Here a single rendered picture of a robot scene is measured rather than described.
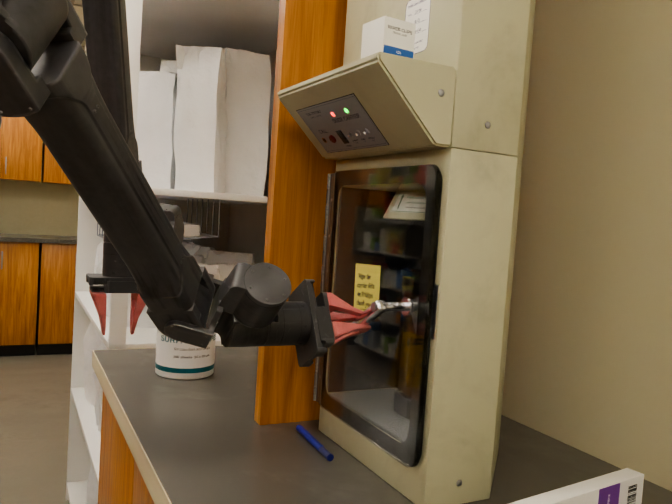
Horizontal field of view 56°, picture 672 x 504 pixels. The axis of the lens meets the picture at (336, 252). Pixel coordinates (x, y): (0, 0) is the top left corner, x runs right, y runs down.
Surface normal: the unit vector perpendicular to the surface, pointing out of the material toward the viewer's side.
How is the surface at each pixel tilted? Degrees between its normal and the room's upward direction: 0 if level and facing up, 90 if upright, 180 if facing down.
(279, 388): 90
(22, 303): 90
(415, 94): 90
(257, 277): 51
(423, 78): 90
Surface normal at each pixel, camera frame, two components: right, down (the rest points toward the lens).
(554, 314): -0.89, -0.04
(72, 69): 0.98, -0.04
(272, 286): 0.40, -0.56
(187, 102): 0.37, -0.02
